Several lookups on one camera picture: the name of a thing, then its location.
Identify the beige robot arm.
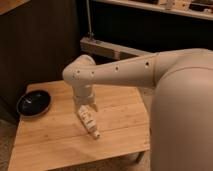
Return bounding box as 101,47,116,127
63,48,213,171

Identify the black ceramic bowl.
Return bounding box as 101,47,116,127
16,90,51,117

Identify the white plastic bottle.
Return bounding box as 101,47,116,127
77,106,100,139

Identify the metal vertical pole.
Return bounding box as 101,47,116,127
86,0,93,40

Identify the wooden table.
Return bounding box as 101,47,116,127
8,81,149,171

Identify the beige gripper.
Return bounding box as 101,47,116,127
73,94,98,114

